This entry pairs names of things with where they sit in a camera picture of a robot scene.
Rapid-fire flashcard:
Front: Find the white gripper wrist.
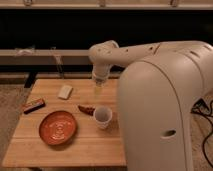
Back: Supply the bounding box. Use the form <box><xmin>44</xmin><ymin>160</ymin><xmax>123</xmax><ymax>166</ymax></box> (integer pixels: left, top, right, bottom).
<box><xmin>92</xmin><ymin>65</ymin><xmax>110</xmax><ymax>86</ymax></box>

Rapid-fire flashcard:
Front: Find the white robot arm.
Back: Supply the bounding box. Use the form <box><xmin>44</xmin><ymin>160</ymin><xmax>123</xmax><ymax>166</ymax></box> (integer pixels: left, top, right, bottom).
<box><xmin>89</xmin><ymin>41</ymin><xmax>213</xmax><ymax>171</ymax></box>

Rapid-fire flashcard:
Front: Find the white ceramic cup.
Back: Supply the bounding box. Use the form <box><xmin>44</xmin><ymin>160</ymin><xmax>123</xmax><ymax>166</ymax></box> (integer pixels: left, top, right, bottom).
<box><xmin>93</xmin><ymin>106</ymin><xmax>113</xmax><ymax>129</ymax></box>

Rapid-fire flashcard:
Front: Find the orange ceramic plate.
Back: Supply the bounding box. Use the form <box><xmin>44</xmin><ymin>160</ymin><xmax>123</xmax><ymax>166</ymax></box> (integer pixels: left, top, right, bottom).
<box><xmin>39</xmin><ymin>110</ymin><xmax>77</xmax><ymax>146</ymax></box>

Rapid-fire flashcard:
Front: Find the wooden table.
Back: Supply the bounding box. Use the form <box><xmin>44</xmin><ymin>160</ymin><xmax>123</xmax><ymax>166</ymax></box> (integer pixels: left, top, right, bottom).
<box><xmin>3</xmin><ymin>79</ymin><xmax>126</xmax><ymax>168</ymax></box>

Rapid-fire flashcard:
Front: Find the black table leg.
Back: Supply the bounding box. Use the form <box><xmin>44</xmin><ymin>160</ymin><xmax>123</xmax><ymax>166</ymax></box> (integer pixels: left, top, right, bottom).
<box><xmin>24</xmin><ymin>72</ymin><xmax>37</xmax><ymax>88</ymax></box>

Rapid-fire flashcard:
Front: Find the brown snack bar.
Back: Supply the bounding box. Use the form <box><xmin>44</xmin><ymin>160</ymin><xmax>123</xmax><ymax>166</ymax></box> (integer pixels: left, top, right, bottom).
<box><xmin>23</xmin><ymin>98</ymin><xmax>45</xmax><ymax>114</ymax></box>

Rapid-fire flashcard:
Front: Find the grey metal rail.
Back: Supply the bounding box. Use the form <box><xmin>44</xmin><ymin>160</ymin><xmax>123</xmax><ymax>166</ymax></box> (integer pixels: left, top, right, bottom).
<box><xmin>0</xmin><ymin>49</ymin><xmax>91</xmax><ymax>65</ymax></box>

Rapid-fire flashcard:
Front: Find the black cable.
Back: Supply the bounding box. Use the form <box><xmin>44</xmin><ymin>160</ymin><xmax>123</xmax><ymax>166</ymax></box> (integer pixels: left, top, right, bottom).
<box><xmin>190</xmin><ymin>97</ymin><xmax>213</xmax><ymax>168</ymax></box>

